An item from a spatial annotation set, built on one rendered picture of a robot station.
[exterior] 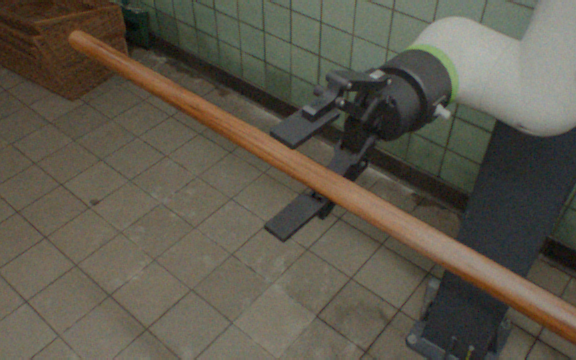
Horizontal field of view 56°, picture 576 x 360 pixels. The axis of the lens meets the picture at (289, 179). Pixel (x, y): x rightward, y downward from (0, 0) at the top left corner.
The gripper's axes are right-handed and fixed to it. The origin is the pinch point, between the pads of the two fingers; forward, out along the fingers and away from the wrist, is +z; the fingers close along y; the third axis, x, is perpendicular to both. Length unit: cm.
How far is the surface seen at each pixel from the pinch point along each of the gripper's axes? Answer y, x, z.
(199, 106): 4.5, 20.0, -6.2
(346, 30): 64, 76, -126
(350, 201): 3.2, -4.7, -5.8
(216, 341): 123, 42, -26
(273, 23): 76, 112, -126
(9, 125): 132, 196, -37
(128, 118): 128, 159, -77
